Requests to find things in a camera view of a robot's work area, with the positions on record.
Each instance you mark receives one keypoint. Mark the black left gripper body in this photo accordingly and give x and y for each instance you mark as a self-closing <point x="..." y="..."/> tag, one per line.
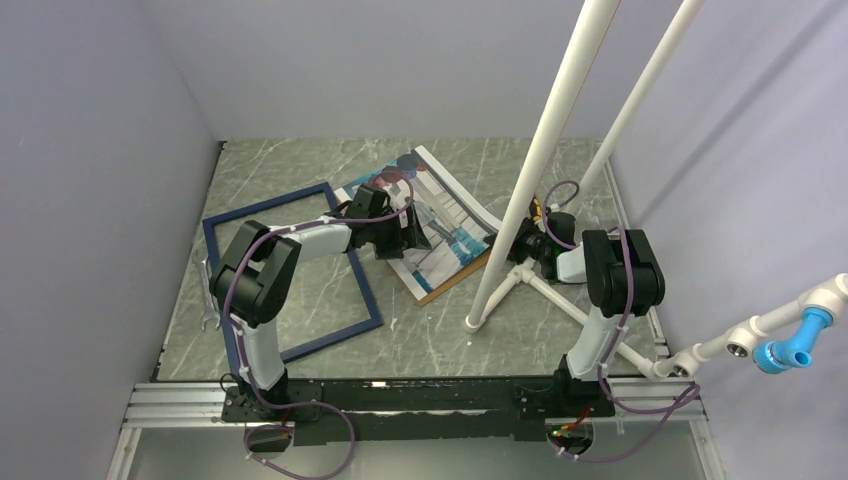
<point x="388" y="236"/>

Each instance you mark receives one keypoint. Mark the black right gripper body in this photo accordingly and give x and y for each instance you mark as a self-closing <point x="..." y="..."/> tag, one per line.
<point x="527" y="241"/>

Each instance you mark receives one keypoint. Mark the brown frame backing board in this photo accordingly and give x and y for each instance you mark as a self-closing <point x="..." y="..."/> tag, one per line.
<point x="425" y="291"/>

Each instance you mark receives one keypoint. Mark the photo print with balloons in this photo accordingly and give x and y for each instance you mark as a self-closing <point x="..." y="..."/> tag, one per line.
<point x="455" y="223"/>

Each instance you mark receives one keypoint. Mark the black yellow screwdriver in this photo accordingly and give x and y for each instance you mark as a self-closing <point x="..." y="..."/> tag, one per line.
<point x="535" y="210"/>

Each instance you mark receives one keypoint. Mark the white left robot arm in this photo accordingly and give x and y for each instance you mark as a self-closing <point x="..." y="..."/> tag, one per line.
<point x="253" y="278"/>

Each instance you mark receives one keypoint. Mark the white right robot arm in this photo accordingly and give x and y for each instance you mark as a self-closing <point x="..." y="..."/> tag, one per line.
<point x="622" y="278"/>

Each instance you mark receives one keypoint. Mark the silver open-end wrench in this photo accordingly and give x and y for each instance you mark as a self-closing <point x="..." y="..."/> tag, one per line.
<point x="210" y="311"/>

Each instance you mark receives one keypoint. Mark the blue pipe fitting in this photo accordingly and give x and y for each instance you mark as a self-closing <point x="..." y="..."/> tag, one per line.
<point x="775" y="357"/>

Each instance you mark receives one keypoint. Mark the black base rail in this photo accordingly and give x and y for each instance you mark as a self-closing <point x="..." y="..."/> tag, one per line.
<point x="523" y="408"/>

